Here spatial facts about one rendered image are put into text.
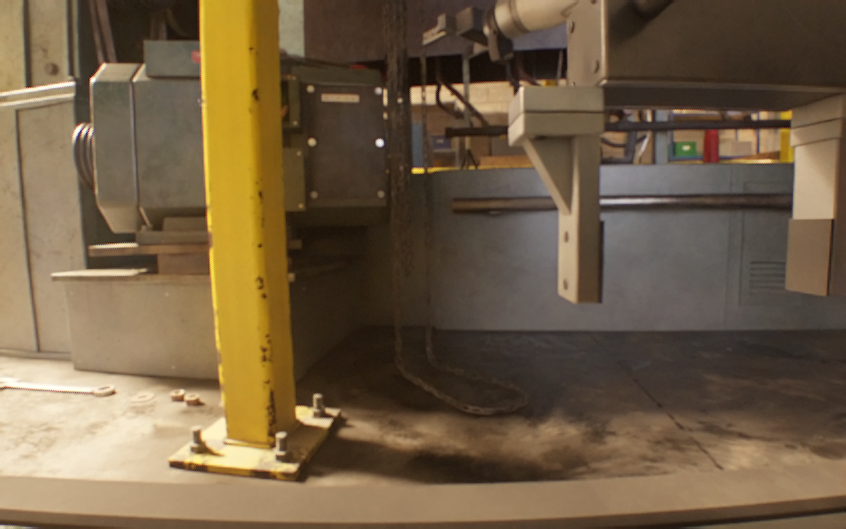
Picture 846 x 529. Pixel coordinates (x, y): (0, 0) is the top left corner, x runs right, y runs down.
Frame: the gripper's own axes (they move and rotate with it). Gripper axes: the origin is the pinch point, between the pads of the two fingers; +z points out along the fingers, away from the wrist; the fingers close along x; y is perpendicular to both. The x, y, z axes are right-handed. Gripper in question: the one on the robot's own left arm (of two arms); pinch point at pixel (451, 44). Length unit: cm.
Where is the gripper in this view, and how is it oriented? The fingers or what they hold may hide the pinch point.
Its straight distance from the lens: 113.9
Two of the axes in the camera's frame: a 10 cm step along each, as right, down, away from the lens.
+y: -0.2, -10.0, -0.9
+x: -7.6, 0.8, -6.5
